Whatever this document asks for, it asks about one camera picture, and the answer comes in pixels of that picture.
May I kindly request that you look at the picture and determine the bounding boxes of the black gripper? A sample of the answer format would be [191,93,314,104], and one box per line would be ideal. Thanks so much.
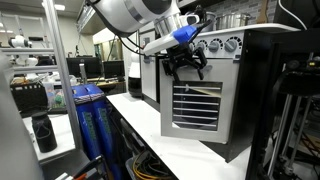
[162,42,209,83]

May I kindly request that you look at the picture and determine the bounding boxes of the white freezer door dark window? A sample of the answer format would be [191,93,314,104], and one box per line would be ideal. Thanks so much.
[138,29,157,48]

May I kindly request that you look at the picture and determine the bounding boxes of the gray stove knob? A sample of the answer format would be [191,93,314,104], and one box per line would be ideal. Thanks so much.
[196,40,207,52]
[223,36,243,53]
[208,38,224,53]

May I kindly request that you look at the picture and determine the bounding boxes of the gray pot with lid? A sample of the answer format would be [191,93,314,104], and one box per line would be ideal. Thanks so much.
[186,4,218,34]

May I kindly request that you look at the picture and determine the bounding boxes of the white and black canister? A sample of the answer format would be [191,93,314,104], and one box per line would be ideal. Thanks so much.
[128,49,143,98]

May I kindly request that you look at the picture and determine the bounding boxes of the steel cooking pot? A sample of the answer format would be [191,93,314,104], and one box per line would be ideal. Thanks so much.
[215,12,253,31]

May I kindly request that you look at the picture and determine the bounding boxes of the white black toy kitchen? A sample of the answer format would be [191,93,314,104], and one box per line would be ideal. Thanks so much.
[138,0,301,164]

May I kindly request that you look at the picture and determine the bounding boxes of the black computer monitor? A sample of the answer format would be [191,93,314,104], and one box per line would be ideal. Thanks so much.
[102,59,126,79]
[65,57,103,79]

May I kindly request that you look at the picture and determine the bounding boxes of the brown wooden utensil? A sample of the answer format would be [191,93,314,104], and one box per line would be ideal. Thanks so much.
[259,0,272,24]

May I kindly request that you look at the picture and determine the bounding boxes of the blue box green print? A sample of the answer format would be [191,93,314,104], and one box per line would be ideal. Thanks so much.
[84,83,123,180]
[71,85,103,161]

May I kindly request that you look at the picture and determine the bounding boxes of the black metal rack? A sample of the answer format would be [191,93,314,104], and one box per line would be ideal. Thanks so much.
[246,29,320,180]

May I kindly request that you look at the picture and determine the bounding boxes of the silver metal rod stand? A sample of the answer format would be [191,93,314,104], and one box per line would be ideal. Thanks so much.
[266,94,314,178]

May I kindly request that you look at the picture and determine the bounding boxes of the clear container green contents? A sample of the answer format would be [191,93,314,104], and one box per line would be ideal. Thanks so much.
[43,81,68,111]

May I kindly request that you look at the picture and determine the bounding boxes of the ceiling light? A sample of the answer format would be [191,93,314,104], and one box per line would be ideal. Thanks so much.
[41,3,67,12]

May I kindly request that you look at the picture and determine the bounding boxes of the black orange tool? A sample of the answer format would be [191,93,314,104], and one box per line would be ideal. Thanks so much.
[54,154,108,180]

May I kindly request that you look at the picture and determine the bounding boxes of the black bottle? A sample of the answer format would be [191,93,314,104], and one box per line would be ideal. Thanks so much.
[30,111,58,154]

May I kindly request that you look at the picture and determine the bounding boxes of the black crate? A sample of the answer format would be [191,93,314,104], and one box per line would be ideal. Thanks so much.
[9,82,49,118]

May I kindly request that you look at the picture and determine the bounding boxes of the small white robot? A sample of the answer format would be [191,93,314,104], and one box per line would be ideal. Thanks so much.
[8,34,39,68]

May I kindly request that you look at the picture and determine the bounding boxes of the white wrist camera blue mount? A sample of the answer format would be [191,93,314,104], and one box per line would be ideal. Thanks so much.
[143,24,198,57]

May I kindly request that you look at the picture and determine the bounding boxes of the yellow cable bundle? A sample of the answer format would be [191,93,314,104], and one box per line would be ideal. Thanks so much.
[131,154,176,180]

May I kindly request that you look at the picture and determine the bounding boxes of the white cable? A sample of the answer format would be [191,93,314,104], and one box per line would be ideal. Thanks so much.
[278,0,308,31]

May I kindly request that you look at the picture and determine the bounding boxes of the aluminium frame post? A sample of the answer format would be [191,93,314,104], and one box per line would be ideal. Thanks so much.
[41,0,84,151]

